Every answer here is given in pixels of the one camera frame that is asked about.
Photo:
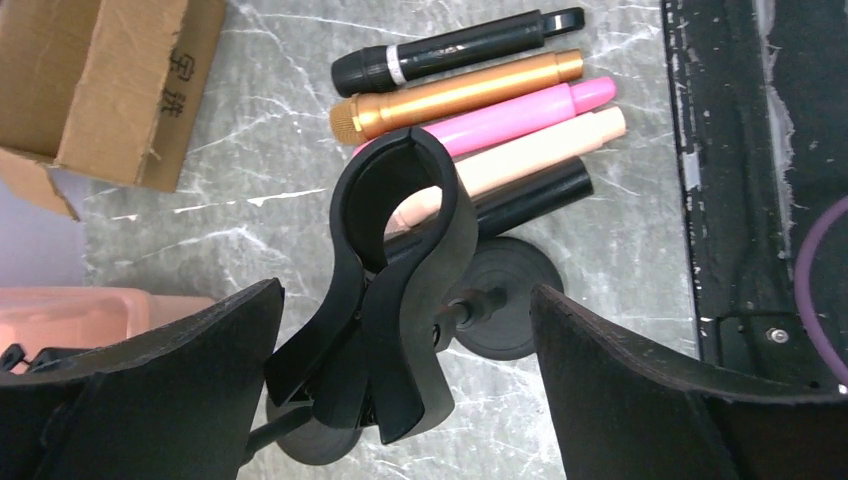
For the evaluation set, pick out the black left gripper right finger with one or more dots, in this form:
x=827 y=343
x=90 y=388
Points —
x=626 y=407

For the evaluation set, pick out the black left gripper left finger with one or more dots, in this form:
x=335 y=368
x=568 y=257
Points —
x=176 y=402

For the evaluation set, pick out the clip mount desk stand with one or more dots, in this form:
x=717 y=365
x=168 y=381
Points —
x=410 y=274

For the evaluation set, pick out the black microphone grey grille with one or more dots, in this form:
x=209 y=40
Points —
x=527 y=199

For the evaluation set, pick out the beige toy microphone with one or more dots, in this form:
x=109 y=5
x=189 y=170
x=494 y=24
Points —
x=483 y=173

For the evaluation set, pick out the brown cardboard box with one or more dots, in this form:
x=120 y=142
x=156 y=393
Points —
x=105 y=89

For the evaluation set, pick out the pink toy microphone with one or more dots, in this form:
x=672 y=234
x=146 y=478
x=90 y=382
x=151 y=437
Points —
x=520 y=116

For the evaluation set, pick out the gold microphone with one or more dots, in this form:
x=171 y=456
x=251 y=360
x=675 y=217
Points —
x=364 y=117

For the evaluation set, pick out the slim black microphone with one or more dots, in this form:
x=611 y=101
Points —
x=385 y=68

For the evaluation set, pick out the orange plastic storage box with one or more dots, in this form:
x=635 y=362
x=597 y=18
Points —
x=36 y=318

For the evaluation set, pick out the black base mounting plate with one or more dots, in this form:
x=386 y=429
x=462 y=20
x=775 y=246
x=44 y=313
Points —
x=759 y=102

